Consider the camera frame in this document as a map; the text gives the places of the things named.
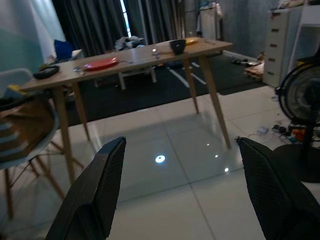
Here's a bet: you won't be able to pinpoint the white chair with wooden legs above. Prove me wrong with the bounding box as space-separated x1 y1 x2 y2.
0 67 85 221

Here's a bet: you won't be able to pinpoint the clothes rack with garments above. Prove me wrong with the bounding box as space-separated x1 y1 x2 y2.
195 0 225 41

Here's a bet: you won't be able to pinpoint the white shelf frame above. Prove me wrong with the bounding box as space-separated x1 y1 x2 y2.
287 0 320 81

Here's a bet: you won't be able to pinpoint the power strip with cables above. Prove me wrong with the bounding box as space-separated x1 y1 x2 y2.
271 120 307 144

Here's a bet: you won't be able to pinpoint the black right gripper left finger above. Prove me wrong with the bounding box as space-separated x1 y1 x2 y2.
44 136 127 240

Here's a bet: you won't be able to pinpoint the yellow plate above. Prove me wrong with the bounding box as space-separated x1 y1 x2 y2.
184 36 201 47

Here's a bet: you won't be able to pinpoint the black floor rug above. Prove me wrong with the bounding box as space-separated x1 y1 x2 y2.
65 53 269 127

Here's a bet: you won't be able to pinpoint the white low bench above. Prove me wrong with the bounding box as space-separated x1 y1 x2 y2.
117 65 158 91

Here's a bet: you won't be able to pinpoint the red plate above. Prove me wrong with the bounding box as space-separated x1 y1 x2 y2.
83 56 119 72

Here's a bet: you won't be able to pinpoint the black standing fan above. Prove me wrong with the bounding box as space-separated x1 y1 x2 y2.
273 53 320 184

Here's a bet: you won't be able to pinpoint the white drawer cabinet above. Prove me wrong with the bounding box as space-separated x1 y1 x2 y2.
263 9 301 89

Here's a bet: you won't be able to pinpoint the dark curtains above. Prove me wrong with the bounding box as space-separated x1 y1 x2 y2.
51 0 186 58

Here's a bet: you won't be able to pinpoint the pile of clothes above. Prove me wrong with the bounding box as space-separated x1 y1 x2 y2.
114 35 148 51

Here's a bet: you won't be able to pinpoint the black flat pouch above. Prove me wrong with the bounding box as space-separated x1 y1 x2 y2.
33 65 61 81

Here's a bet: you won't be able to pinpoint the wooden pallet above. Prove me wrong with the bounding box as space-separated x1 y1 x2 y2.
244 60 266 81

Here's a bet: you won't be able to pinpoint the brown striped bag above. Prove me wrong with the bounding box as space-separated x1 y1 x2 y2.
0 96 55 164

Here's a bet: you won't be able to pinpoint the light wooden dining table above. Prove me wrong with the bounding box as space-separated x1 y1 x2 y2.
21 37 235 185

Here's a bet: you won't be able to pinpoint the dark bowl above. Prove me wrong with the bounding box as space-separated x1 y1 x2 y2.
169 39 187 56

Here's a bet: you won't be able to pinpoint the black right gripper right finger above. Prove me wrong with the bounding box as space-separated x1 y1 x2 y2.
236 136 320 240

